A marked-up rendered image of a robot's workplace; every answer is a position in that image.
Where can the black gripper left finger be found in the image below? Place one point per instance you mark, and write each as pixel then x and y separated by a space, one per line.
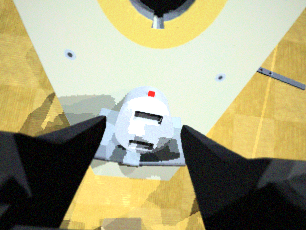
pixel 50 168

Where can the grey flat bar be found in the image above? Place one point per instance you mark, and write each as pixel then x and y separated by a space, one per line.
pixel 281 78

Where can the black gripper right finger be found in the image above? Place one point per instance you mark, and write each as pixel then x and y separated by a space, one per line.
pixel 226 184

